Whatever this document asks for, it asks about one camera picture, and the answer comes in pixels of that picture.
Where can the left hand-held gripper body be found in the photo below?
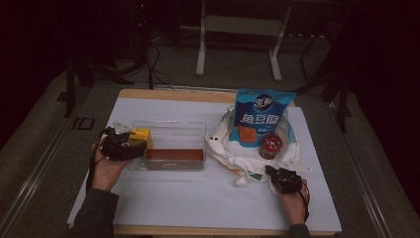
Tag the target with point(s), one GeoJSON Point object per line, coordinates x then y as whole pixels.
{"type": "Point", "coordinates": [115, 148]}

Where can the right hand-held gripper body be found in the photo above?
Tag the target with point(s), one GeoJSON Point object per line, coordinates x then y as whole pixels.
{"type": "Point", "coordinates": [290, 181]}

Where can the yellow juice carton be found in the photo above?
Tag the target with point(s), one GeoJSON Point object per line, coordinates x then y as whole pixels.
{"type": "Point", "coordinates": [141, 137]}

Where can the red can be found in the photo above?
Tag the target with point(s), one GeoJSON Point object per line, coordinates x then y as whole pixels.
{"type": "Point", "coordinates": [270, 145]}

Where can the brown drink carton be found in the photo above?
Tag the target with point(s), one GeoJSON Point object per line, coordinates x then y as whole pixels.
{"type": "Point", "coordinates": [175, 155]}

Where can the clear plastic storage box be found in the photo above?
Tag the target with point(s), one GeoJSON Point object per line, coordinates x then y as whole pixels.
{"type": "Point", "coordinates": [171, 132]}

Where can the white cloth tote bag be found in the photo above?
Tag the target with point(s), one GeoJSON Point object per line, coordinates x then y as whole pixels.
{"type": "Point", "coordinates": [228, 152]}

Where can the blue snack bag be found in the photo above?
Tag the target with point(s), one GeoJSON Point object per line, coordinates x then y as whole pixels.
{"type": "Point", "coordinates": [261, 112]}

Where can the person's right hand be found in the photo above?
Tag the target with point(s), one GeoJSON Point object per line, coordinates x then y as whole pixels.
{"type": "Point", "coordinates": [294, 205]}

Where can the person's left hand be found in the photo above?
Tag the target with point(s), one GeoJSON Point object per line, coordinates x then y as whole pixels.
{"type": "Point", "coordinates": [105, 172]}

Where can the black stand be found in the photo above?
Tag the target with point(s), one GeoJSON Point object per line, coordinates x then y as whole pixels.
{"type": "Point", "coordinates": [71, 89]}
{"type": "Point", "coordinates": [340, 95]}

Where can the white table cover sheet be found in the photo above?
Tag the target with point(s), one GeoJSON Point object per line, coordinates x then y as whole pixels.
{"type": "Point", "coordinates": [198, 198]}

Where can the grey metal stand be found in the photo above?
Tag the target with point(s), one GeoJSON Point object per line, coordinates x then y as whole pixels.
{"type": "Point", "coordinates": [242, 26]}

